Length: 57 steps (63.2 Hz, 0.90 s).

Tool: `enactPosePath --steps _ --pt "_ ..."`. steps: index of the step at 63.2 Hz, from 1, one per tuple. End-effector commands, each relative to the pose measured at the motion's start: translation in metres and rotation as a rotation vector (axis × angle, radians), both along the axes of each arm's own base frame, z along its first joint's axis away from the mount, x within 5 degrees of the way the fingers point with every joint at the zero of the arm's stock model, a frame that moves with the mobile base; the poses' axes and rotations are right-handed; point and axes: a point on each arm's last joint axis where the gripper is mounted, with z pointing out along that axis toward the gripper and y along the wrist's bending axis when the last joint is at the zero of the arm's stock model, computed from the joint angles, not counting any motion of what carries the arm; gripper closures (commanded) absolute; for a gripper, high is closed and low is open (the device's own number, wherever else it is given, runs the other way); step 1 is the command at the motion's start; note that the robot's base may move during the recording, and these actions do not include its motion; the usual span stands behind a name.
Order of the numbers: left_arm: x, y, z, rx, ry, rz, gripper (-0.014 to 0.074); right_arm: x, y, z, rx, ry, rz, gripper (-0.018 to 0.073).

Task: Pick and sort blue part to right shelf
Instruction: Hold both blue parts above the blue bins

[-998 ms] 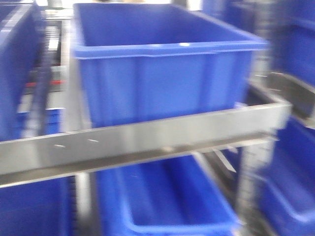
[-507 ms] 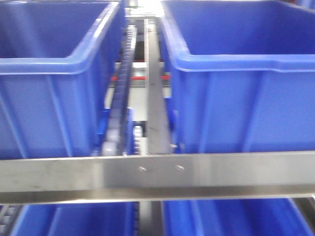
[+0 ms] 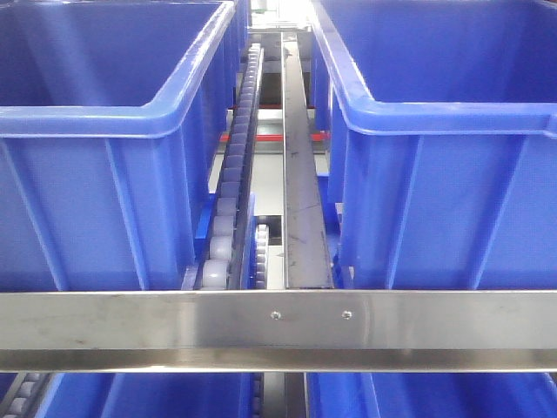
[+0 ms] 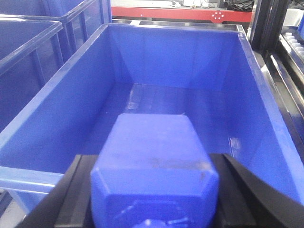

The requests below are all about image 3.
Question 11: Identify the white roller track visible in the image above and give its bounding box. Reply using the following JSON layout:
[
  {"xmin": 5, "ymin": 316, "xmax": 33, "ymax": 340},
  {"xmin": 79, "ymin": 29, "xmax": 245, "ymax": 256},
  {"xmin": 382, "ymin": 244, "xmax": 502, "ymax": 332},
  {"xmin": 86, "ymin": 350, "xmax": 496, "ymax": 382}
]
[{"xmin": 194, "ymin": 43, "xmax": 264, "ymax": 291}]

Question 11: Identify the large blue bin right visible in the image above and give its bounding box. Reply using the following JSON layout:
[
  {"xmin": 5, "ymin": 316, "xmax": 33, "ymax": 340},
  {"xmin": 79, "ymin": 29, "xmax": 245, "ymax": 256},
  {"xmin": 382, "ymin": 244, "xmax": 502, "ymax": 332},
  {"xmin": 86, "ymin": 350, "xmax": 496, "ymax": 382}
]
[{"xmin": 311, "ymin": 1, "xmax": 556, "ymax": 289}]

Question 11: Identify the large blue bin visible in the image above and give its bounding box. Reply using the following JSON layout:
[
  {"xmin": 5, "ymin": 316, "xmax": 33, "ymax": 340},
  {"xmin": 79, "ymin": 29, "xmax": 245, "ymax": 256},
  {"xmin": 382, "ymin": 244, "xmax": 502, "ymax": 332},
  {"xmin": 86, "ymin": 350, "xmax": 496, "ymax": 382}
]
[
  {"xmin": 311, "ymin": 1, "xmax": 556, "ymax": 289},
  {"xmin": 1, "ymin": 1, "xmax": 246, "ymax": 292}
]

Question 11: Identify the large blue bin left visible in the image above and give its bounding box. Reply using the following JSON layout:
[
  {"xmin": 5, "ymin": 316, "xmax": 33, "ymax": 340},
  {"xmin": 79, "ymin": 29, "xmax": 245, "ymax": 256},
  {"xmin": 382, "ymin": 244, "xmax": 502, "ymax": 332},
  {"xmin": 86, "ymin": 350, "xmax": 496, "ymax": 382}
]
[{"xmin": 1, "ymin": 1, "xmax": 246, "ymax": 292}]

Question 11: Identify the lower blue bin right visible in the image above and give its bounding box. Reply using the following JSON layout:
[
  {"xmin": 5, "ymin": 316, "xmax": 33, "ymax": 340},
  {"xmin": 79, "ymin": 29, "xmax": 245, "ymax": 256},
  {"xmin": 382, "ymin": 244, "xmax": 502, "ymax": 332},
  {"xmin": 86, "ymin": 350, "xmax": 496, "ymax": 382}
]
[{"xmin": 307, "ymin": 373, "xmax": 556, "ymax": 417}]

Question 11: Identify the lower blue bin left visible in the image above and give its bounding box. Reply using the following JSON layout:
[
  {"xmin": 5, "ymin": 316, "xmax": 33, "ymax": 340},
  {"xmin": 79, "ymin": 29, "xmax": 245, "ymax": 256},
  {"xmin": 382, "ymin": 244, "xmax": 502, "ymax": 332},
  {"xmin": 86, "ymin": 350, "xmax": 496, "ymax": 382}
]
[{"xmin": 37, "ymin": 373, "xmax": 259, "ymax": 417}]

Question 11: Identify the steel divider rail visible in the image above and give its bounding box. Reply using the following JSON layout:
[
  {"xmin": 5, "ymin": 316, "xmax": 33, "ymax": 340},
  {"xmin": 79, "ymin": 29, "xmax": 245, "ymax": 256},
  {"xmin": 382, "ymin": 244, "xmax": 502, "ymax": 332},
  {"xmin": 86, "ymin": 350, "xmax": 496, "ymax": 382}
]
[{"xmin": 281, "ymin": 32, "xmax": 333, "ymax": 289}]

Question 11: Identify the steel front shelf rail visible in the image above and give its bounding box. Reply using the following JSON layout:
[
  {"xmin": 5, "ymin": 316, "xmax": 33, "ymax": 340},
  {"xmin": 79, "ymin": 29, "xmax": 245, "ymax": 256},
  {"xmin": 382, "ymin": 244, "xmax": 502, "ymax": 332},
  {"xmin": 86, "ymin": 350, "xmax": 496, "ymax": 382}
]
[{"xmin": 1, "ymin": 290, "xmax": 556, "ymax": 373}]

